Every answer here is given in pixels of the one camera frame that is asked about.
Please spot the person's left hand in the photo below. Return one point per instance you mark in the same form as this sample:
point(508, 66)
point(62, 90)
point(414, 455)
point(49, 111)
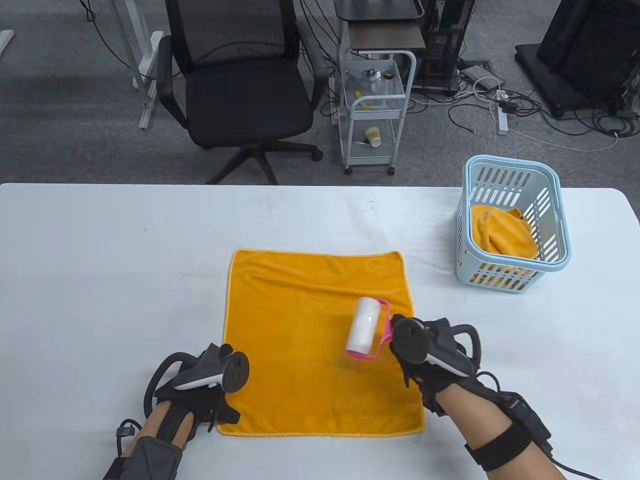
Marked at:
point(215, 402)

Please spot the paper cup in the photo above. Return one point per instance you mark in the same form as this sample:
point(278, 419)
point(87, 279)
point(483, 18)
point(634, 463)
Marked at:
point(373, 136)

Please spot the black computer tower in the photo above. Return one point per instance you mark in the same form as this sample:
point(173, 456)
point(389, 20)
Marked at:
point(445, 50)

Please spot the white power strip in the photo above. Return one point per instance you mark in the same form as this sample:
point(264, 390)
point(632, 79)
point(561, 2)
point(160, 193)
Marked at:
point(502, 120)

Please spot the light blue plastic basket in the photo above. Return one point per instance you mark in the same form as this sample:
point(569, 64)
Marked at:
point(469, 185)

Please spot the white desk leg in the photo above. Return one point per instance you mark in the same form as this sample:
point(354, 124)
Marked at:
point(150, 65)

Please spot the black and white hand controller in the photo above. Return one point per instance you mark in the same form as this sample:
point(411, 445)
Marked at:
point(235, 372)
point(410, 340)

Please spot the grey power adapter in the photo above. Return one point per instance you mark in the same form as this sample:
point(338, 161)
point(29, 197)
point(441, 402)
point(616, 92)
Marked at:
point(475, 74)

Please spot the person's left forearm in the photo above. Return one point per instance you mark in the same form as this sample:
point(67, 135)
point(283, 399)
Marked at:
point(160, 420)

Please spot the white desk foot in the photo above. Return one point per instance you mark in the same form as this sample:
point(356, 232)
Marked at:
point(5, 40)

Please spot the black tray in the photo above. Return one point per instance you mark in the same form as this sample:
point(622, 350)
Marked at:
point(375, 7)

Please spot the person's right hand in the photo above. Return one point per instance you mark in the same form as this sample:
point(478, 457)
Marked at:
point(430, 380)

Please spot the pink lint roller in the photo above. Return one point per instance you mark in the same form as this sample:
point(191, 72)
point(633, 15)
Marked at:
point(362, 325)

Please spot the white rolling cart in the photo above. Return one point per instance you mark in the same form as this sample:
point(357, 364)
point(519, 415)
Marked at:
point(377, 114)

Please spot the person's right forearm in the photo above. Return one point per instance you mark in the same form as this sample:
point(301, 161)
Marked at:
point(500, 435)

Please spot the black power plug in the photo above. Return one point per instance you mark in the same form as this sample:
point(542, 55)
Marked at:
point(510, 106)

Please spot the black office chair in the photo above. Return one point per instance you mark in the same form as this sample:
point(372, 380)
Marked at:
point(245, 100)

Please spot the black display stand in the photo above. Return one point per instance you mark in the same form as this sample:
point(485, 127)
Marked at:
point(585, 45)

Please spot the brown shelf board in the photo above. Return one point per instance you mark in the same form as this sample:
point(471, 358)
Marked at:
point(385, 35)

